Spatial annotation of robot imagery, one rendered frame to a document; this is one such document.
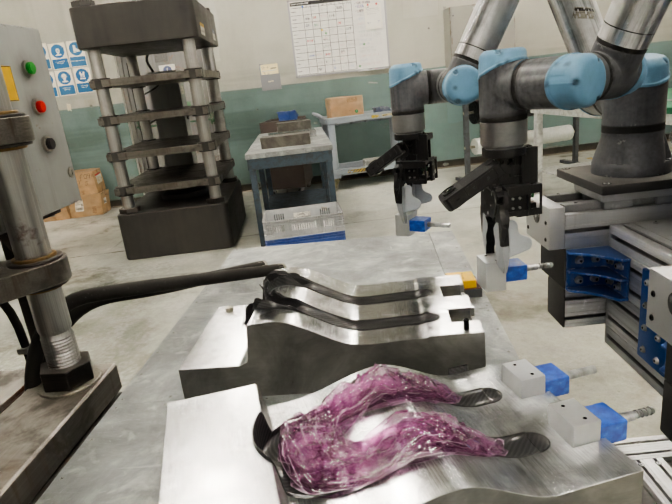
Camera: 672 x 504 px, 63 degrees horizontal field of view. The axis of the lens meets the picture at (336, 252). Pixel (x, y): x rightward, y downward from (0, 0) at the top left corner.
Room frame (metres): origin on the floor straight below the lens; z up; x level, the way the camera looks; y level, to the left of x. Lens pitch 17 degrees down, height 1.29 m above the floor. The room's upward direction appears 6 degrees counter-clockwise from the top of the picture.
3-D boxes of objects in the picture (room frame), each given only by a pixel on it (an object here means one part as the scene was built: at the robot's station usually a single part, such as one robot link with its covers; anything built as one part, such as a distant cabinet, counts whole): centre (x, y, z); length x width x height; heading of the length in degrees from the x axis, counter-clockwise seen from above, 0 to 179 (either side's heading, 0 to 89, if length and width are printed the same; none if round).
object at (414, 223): (1.28, -0.22, 0.93); 0.13 x 0.05 x 0.05; 57
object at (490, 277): (0.91, -0.32, 0.93); 0.13 x 0.05 x 0.05; 93
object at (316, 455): (0.56, -0.03, 0.90); 0.26 x 0.18 x 0.08; 102
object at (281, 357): (0.92, 0.02, 0.87); 0.50 x 0.26 x 0.14; 85
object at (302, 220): (4.08, 0.22, 0.28); 0.61 x 0.41 x 0.15; 92
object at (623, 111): (1.13, -0.64, 1.20); 0.13 x 0.12 x 0.14; 175
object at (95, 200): (6.85, 3.23, 0.42); 0.86 x 0.33 x 0.83; 92
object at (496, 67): (0.91, -0.30, 1.25); 0.09 x 0.08 x 0.11; 31
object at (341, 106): (6.83, -0.30, 0.94); 0.41 x 0.33 x 0.29; 100
